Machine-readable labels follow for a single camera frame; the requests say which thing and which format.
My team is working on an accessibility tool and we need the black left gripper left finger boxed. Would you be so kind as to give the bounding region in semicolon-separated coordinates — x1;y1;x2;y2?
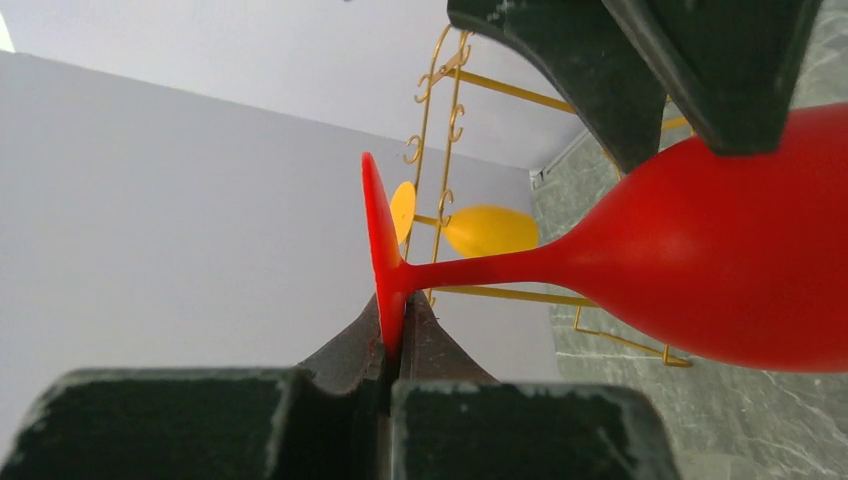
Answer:
1;302;384;479

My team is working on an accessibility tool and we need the orange plastic goblet back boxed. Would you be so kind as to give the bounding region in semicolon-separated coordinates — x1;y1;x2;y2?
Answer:
390;182;539;258

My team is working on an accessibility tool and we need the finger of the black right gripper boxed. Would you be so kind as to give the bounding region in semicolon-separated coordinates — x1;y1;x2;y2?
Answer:
447;0;666;173
604;0;822;155

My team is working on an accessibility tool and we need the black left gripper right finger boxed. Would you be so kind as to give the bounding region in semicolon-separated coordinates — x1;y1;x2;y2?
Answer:
390;293;680;479

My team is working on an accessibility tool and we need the red plastic goblet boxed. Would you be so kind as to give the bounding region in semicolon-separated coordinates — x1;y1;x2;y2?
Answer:
361;103;847;373

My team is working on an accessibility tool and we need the gold wine glass rack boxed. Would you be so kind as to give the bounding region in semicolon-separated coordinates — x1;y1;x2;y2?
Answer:
400;25;697;369

